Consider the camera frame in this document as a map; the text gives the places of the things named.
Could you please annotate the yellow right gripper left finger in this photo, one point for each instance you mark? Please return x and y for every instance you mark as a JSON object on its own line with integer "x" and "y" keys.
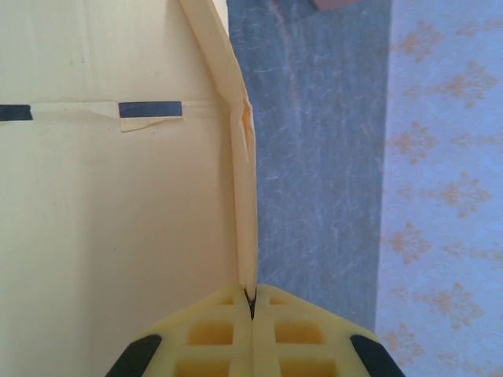
{"x": 204, "y": 337}

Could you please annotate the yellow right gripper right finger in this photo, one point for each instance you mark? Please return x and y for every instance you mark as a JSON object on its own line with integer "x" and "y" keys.
{"x": 298, "y": 337}

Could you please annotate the yellow paper box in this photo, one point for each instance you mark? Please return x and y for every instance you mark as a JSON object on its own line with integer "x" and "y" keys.
{"x": 118, "y": 216}

